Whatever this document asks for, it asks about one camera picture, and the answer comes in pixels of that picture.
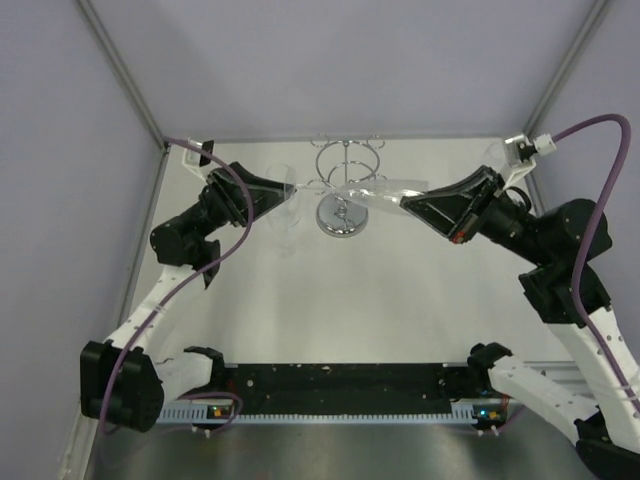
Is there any right aluminium frame post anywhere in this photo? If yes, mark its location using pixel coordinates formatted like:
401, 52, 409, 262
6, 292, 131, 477
522, 0, 613, 136

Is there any left aluminium frame post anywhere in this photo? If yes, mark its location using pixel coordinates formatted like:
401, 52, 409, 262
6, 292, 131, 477
72, 0, 166, 151

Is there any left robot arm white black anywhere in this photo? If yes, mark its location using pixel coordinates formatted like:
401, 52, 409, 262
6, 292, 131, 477
80, 162, 296, 432

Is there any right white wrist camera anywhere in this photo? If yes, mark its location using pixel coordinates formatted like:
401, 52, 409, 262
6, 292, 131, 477
500, 134, 557, 188

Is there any chrome wine glass rack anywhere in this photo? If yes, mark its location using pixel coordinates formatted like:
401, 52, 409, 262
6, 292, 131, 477
307, 135, 386, 239

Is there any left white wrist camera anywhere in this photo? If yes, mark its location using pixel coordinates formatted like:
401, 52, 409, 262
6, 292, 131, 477
181, 138, 215, 182

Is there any light blue slotted cable duct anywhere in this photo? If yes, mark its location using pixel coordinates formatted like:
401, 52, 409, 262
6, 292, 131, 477
156, 401, 478, 426

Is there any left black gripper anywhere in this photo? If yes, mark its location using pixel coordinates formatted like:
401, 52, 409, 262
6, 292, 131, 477
183, 161, 296, 240

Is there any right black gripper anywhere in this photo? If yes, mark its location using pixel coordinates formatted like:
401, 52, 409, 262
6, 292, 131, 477
399, 164, 552, 265

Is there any aluminium frame post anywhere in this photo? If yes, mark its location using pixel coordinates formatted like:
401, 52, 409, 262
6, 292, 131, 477
522, 0, 613, 136
72, 0, 166, 151

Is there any clear wine glass taken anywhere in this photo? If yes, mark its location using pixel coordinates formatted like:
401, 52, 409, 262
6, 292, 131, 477
481, 139, 507, 172

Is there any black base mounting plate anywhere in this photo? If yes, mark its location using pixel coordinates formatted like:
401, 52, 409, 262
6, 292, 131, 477
213, 363, 479, 414

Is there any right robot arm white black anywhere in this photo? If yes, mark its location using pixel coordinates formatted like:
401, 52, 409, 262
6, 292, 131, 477
400, 167, 639, 479

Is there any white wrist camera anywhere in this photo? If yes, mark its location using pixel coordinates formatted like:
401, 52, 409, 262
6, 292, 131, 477
500, 134, 557, 188
181, 138, 215, 182

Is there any aluminium table frame rail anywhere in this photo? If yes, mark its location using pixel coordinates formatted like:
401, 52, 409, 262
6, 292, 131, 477
527, 361, 591, 397

